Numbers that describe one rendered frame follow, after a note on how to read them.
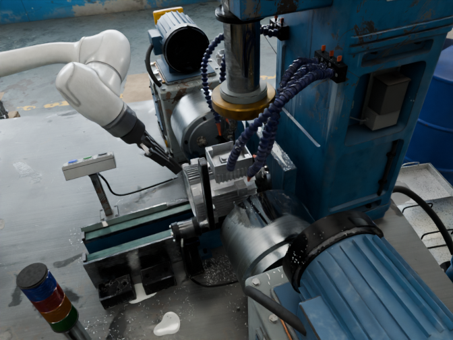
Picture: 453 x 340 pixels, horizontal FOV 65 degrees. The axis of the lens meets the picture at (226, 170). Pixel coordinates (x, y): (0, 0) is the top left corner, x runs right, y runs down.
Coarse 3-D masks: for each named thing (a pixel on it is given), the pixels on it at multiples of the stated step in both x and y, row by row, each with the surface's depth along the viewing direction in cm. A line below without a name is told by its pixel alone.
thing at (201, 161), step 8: (200, 160) 90; (200, 168) 90; (208, 168) 91; (200, 176) 94; (208, 176) 92; (208, 184) 94; (208, 192) 96; (208, 200) 98; (208, 208) 100; (208, 216) 101; (208, 224) 104
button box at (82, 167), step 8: (112, 152) 126; (80, 160) 124; (88, 160) 121; (96, 160) 121; (104, 160) 122; (112, 160) 123; (64, 168) 119; (72, 168) 120; (80, 168) 121; (88, 168) 121; (96, 168) 122; (104, 168) 123; (112, 168) 124; (72, 176) 120; (80, 176) 121
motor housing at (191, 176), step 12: (192, 168) 111; (192, 180) 107; (228, 180) 110; (216, 192) 108; (228, 192) 108; (252, 192) 111; (192, 204) 121; (216, 204) 108; (228, 204) 110; (204, 216) 110
